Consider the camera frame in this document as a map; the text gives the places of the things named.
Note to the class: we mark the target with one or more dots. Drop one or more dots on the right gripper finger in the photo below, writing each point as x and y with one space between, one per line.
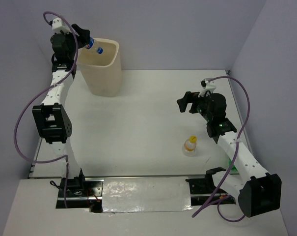
194 108
189 97

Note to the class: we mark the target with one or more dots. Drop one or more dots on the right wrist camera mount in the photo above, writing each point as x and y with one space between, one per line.
208 88

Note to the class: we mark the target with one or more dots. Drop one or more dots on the small bottle blue cap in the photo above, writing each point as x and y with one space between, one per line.
94 46

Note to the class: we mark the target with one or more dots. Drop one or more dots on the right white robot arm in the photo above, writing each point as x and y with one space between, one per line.
254 190

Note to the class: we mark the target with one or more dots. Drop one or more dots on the clear bottle yellow cap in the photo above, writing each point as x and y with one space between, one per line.
189 146

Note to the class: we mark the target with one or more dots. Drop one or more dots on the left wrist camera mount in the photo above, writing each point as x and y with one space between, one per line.
59 27

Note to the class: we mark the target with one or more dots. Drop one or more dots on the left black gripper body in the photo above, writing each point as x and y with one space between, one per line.
71 40

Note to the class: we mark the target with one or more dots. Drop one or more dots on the beige plastic bin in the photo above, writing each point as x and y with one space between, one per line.
102 72

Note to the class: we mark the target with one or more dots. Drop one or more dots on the green plastic bottle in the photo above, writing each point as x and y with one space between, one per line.
232 165

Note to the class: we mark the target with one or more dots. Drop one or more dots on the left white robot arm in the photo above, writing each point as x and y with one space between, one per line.
52 122

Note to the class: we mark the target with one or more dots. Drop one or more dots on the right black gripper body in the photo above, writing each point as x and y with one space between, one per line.
202 102

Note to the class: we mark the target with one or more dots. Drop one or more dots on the silver reflective sheet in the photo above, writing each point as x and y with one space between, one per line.
145 194

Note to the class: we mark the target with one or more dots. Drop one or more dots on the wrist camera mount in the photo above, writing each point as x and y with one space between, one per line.
208 88
59 27

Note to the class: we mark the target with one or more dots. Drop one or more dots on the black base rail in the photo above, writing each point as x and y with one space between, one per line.
91 199

